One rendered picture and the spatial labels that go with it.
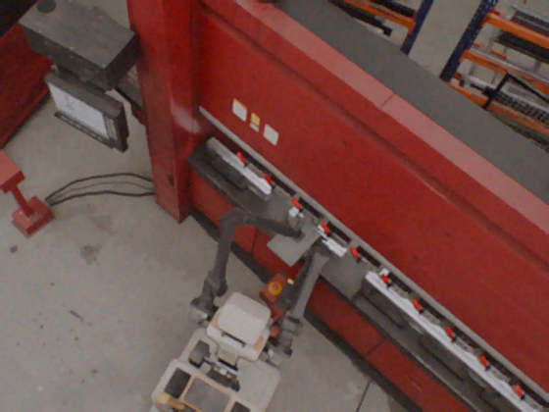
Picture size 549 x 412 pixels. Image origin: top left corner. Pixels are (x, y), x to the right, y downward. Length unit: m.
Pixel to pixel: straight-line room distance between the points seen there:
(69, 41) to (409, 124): 1.55
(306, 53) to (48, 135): 3.00
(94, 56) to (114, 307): 2.04
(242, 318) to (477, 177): 1.23
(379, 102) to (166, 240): 2.50
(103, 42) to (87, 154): 2.07
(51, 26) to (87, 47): 0.21
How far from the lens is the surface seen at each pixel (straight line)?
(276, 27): 2.42
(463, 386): 3.52
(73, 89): 3.14
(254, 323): 2.79
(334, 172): 2.79
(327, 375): 4.22
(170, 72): 2.89
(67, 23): 2.95
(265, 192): 3.50
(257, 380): 3.86
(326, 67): 2.33
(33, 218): 4.50
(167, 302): 4.25
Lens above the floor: 4.08
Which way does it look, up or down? 63 degrees down
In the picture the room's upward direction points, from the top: 7 degrees clockwise
